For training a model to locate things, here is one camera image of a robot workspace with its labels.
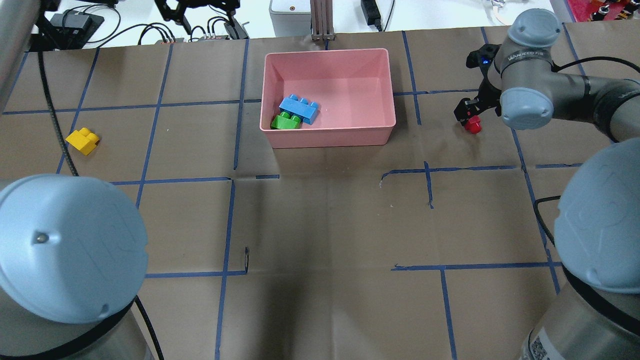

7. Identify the pink plastic box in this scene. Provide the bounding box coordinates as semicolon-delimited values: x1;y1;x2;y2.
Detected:
259;48;397;149

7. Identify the black power adapter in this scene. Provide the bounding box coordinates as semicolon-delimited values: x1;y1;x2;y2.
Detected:
359;0;383;32

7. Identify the blue toy block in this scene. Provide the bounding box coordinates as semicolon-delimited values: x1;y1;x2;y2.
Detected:
279;93;320;125

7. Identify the black corrugated cable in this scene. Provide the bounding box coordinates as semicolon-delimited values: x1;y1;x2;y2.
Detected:
533;195;563;246

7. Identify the brown paper table mat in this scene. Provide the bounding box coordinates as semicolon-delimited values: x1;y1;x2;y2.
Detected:
0;22;640;360

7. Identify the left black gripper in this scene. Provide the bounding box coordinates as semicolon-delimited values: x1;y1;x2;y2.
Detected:
154;0;241;35

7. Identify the yellow toy block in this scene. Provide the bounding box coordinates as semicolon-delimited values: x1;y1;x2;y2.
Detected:
65;127;101;157

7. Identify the green toy block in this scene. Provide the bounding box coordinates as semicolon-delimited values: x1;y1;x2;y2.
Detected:
270;111;303;130

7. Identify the red toy block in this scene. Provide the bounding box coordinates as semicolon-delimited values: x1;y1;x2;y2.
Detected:
462;115;483;135

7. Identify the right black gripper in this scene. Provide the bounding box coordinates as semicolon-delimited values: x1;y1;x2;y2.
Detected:
454;44;502;123

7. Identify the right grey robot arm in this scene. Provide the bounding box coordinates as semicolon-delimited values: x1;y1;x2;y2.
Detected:
454;8;639;360

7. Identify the white square device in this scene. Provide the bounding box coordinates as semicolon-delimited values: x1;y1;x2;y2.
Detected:
269;0;312;37

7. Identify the aluminium frame post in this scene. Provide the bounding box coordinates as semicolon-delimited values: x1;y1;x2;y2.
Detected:
310;0;336;43

